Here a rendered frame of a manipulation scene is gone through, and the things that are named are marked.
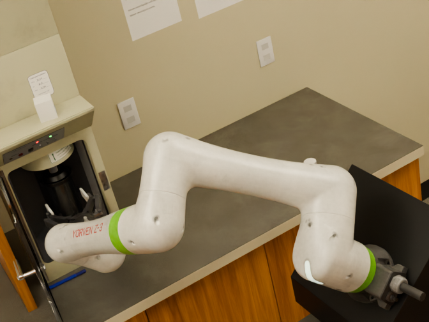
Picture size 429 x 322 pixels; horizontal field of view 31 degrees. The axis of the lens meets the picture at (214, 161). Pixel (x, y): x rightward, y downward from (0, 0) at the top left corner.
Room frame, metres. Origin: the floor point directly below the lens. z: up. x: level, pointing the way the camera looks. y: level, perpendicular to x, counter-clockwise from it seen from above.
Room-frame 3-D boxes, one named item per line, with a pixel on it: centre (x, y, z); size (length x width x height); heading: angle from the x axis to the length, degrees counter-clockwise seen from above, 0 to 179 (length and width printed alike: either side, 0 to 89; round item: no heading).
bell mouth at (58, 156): (2.14, 0.51, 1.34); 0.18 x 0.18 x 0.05
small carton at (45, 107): (2.01, 0.43, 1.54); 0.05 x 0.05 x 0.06; 9
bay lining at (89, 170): (2.16, 0.54, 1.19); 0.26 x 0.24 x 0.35; 113
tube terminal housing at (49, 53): (2.16, 0.54, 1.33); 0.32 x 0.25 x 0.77; 113
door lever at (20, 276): (1.75, 0.59, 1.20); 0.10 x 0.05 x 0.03; 16
